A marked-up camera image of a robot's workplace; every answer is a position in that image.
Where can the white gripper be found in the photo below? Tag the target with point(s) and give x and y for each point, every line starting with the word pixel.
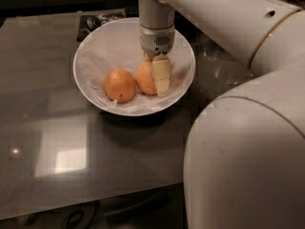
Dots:
pixel 156 42

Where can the orange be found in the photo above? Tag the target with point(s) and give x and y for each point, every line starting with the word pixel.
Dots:
pixel 119 85
pixel 144 78

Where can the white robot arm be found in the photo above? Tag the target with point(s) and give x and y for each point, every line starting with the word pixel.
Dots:
pixel 244 164

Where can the white bowl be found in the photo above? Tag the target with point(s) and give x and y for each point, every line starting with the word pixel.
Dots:
pixel 95 48

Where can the white paper bowl liner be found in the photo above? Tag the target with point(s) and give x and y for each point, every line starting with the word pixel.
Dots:
pixel 111 48

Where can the black tray with items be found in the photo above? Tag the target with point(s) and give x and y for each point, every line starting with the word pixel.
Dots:
pixel 89 23

